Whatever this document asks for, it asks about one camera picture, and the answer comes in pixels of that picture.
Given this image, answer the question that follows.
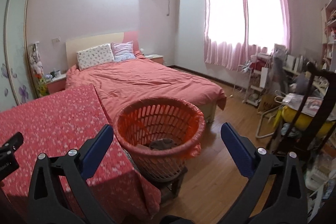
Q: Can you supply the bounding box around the bed with coral duvet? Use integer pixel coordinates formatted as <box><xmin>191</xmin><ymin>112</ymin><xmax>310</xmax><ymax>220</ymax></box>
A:
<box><xmin>66</xmin><ymin>52</ymin><xmax>227</xmax><ymax>122</ymax></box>

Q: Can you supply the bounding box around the pink right nightstand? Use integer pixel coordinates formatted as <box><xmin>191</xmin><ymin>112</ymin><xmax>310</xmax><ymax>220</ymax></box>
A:
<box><xmin>144</xmin><ymin>54</ymin><xmax>164</xmax><ymax>65</ymax></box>

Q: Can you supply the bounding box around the cluttered desk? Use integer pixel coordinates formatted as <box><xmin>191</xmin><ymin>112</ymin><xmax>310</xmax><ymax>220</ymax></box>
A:
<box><xmin>249</xmin><ymin>44</ymin><xmax>332</xmax><ymax>114</ymax></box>

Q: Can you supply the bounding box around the orange plastic laundry basket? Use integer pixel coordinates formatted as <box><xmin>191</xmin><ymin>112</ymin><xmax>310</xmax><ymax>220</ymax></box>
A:
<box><xmin>113</xmin><ymin>97</ymin><xmax>206</xmax><ymax>182</ymax></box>

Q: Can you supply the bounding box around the plush toy column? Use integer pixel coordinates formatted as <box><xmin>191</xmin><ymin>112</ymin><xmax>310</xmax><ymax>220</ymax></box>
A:
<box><xmin>28</xmin><ymin>42</ymin><xmax>49</xmax><ymax>97</ymax></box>

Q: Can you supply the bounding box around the cardboard box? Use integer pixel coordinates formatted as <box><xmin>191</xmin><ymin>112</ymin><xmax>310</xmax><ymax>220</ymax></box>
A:
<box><xmin>257</xmin><ymin>94</ymin><xmax>280</xmax><ymax>113</ymax></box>

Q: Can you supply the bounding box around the beige pink headboard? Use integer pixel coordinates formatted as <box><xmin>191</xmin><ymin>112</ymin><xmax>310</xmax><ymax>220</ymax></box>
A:
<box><xmin>65</xmin><ymin>31</ymin><xmax>141</xmax><ymax>70</ymax></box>

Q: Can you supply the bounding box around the dark wooden chair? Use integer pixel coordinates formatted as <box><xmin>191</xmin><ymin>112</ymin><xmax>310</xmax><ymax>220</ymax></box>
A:
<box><xmin>266</xmin><ymin>61</ymin><xmax>336</xmax><ymax>162</ymax></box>

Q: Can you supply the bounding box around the wall power socket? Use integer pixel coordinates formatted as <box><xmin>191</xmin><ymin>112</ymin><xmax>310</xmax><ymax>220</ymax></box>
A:
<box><xmin>52</xmin><ymin>37</ymin><xmax>60</xmax><ymax>43</ymax></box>

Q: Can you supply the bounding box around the white floral pillow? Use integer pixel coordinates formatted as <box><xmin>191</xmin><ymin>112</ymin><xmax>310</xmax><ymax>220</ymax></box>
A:
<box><xmin>76</xmin><ymin>44</ymin><xmax>114</xmax><ymax>71</ymax></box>

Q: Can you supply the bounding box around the yellow bag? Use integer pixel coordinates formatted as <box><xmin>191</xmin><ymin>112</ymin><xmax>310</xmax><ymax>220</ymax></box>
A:
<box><xmin>281</xmin><ymin>106</ymin><xmax>335</xmax><ymax>138</ymax></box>

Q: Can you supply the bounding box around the red floral tablecloth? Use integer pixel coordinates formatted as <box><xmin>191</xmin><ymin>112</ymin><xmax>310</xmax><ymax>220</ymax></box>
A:
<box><xmin>1</xmin><ymin>85</ymin><xmax>161</xmax><ymax>222</ymax></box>

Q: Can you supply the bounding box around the grey sock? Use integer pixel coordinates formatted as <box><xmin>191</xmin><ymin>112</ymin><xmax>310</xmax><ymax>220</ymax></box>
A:
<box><xmin>149</xmin><ymin>138</ymin><xmax>177</xmax><ymax>151</ymax></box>

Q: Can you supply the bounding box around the white wire rack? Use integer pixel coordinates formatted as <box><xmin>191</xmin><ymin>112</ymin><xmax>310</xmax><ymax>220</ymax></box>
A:
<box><xmin>230</xmin><ymin>61</ymin><xmax>265</xmax><ymax>107</ymax></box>

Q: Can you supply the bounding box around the pink striped pillow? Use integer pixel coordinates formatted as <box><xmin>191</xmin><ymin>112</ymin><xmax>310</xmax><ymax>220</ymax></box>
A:
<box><xmin>111</xmin><ymin>41</ymin><xmax>135</xmax><ymax>62</ymax></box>

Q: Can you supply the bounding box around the sliding wardrobe with flowers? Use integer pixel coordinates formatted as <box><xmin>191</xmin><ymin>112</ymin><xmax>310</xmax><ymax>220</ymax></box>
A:
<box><xmin>0</xmin><ymin>0</ymin><xmax>36</xmax><ymax>111</ymax></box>

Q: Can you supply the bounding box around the white bookshelf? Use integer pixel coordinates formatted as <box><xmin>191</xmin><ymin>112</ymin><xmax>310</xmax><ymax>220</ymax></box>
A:
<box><xmin>321</xmin><ymin>0</ymin><xmax>335</xmax><ymax>72</ymax></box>

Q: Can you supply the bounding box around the pink window curtain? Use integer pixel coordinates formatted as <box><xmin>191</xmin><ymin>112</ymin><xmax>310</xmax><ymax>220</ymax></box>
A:
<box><xmin>203</xmin><ymin>0</ymin><xmax>291</xmax><ymax>71</ymax></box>

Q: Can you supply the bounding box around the pink left nightstand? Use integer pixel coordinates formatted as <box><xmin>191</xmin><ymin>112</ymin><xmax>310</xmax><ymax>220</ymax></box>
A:
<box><xmin>47</xmin><ymin>74</ymin><xmax>66</xmax><ymax>94</ymax></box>

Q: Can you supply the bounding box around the pink nightstand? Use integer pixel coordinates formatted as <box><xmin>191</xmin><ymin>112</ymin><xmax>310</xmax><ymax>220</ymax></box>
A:
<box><xmin>144</xmin><ymin>54</ymin><xmax>164</xmax><ymax>65</ymax></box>
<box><xmin>47</xmin><ymin>74</ymin><xmax>66</xmax><ymax>94</ymax></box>

